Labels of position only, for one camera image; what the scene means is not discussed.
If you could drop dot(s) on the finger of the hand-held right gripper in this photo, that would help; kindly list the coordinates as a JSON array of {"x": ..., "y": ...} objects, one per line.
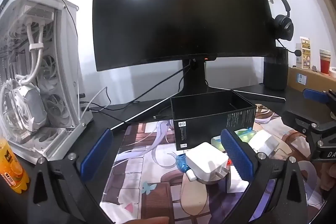
[
  {"x": 299, "y": 121},
  {"x": 313, "y": 95}
]

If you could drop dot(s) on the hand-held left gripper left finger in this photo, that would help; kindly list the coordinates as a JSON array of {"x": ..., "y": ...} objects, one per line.
[{"x": 97, "y": 153}]

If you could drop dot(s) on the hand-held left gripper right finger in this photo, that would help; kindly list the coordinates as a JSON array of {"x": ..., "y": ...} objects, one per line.
[{"x": 236, "y": 155}]

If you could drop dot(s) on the red object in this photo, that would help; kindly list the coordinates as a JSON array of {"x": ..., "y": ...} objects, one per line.
[{"x": 230, "y": 162}]

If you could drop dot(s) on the large white power adapter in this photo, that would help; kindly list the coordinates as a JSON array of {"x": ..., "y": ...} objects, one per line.
[{"x": 207, "y": 161}]

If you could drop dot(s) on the round silver tin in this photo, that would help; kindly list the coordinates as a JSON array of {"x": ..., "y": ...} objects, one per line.
[{"x": 210, "y": 181}]

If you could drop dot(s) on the black box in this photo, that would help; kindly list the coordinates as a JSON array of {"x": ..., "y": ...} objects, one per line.
[{"x": 204, "y": 121}]

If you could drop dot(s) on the blue figure globe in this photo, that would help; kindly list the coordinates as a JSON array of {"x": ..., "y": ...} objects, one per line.
[{"x": 182, "y": 163}]

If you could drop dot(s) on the person's right hand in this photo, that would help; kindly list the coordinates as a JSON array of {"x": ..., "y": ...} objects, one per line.
[{"x": 328, "y": 176}]

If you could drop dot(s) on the person's left hand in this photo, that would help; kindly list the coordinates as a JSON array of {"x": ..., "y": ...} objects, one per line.
[{"x": 147, "y": 220}]

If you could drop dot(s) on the brown cardboard box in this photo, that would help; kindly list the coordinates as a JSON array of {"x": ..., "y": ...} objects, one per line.
[{"x": 315, "y": 81}]

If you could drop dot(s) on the small dark trinket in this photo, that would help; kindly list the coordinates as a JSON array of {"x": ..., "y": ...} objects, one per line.
[{"x": 315, "y": 69}]

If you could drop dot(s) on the white tape roll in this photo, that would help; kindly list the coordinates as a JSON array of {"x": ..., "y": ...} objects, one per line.
[{"x": 332, "y": 71}]

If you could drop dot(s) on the stack of red paper cups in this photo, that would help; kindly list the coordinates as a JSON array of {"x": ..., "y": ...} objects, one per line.
[{"x": 325, "y": 65}]

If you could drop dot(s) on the small printed carton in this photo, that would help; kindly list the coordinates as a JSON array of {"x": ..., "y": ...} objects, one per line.
[{"x": 304, "y": 53}]

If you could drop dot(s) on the black cylindrical speaker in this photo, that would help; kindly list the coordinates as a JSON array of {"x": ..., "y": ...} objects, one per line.
[{"x": 275, "y": 71}]

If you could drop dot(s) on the printed desk mat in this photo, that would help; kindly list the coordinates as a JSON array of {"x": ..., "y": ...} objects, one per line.
[{"x": 147, "y": 161}]

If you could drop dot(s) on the black headset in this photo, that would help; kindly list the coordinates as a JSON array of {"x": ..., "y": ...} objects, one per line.
[{"x": 283, "y": 26}]

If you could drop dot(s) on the orange drink bottle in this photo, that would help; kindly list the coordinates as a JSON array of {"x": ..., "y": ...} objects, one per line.
[{"x": 11, "y": 163}]

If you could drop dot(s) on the white computer case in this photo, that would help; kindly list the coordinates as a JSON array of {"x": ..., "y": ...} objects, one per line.
[{"x": 52, "y": 69}]

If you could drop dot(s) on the black curved monitor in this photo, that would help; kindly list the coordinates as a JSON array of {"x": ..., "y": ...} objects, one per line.
[{"x": 178, "y": 16}]

